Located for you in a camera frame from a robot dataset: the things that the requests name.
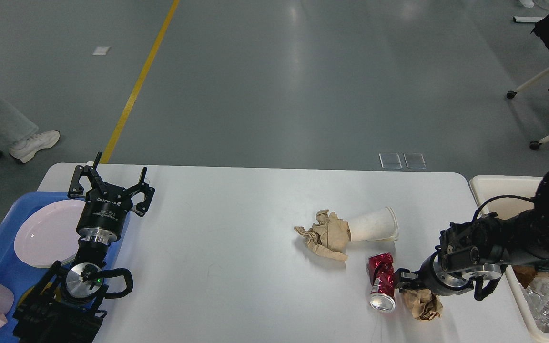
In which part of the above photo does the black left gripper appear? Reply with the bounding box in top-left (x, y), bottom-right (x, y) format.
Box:
top-left (67, 152), bottom-right (155, 246)

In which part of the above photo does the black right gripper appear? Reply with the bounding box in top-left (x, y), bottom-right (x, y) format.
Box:
top-left (394, 252), bottom-right (474, 296)

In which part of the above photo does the crushed red soda can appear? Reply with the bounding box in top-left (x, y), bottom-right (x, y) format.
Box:
top-left (366, 252), bottom-right (396, 313)

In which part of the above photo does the brown paper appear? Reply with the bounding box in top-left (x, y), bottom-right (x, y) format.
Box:
top-left (294, 209), bottom-right (351, 262)
top-left (401, 289), bottom-right (444, 322)

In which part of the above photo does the white paper cup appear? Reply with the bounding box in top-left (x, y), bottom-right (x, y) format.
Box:
top-left (348, 206), bottom-right (399, 242)

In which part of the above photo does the pink plate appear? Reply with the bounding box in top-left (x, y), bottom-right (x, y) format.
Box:
top-left (14, 200), bottom-right (84, 268)

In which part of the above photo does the brown paper bag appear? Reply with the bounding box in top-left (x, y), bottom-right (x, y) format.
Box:
top-left (512, 265), bottom-right (539, 289)

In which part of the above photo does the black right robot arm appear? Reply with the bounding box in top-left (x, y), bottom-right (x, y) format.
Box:
top-left (394, 171), bottom-right (549, 301)

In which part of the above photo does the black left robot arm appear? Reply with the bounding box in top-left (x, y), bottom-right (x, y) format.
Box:
top-left (13, 152), bottom-right (155, 343)

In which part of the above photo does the clear floor plate right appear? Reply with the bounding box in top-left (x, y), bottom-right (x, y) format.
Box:
top-left (403, 153), bottom-right (427, 170)

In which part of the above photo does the clear floor plate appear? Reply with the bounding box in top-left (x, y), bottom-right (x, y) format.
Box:
top-left (379, 153), bottom-right (403, 170)
top-left (403, 153), bottom-right (427, 170)

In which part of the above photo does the clear floor plate left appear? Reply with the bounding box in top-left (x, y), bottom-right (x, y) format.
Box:
top-left (379, 153), bottom-right (403, 170)

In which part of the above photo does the beige plastic bin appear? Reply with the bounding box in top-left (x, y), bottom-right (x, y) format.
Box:
top-left (470, 175), bottom-right (549, 343)

